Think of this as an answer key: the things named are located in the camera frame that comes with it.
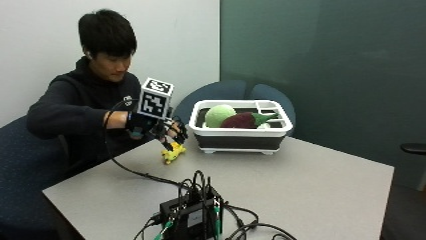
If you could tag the yellow soft toy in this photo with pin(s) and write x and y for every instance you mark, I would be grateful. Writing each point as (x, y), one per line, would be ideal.
(174, 153)

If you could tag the purple eggplant soft toy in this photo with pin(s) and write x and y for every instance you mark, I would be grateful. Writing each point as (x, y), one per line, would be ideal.
(244, 120)

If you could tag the light green round soft toy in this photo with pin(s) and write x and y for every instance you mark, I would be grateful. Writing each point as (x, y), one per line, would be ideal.
(219, 115)

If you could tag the black electronics box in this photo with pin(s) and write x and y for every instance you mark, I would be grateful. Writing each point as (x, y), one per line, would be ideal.
(191, 216)

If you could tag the black chair armrest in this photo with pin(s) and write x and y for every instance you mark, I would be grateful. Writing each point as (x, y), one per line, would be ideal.
(413, 148)

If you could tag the dark blue upholstered chair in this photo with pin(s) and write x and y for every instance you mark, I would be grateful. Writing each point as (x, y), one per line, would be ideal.
(27, 160)

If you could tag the white cube of black markers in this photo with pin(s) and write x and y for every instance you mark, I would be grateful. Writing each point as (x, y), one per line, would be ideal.
(155, 100)

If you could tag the blue round-backed chair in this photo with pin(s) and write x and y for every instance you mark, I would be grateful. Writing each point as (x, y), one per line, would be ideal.
(273, 93)
(214, 95)

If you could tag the the person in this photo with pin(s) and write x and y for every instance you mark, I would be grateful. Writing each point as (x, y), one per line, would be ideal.
(75, 100)

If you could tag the white and black basin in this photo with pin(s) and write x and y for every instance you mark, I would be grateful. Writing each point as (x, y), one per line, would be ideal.
(240, 140)

